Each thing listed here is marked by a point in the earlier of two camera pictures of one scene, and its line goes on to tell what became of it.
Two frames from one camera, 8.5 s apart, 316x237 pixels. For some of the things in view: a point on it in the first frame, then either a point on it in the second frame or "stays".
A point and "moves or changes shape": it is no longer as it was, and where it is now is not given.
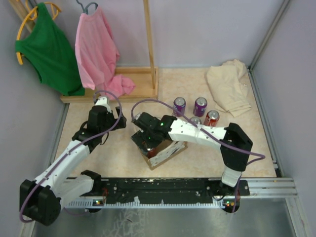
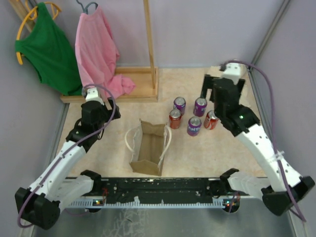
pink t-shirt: [98, 55] stays
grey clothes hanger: [85, 10] stays
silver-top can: [152, 152] moves or changes shape
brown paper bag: [163, 152] moves or changes shape
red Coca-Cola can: [212, 118] stays
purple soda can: [179, 103] stays
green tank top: [50, 49] stays
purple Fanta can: [200, 107] stays
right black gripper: [139, 138] → [208, 84]
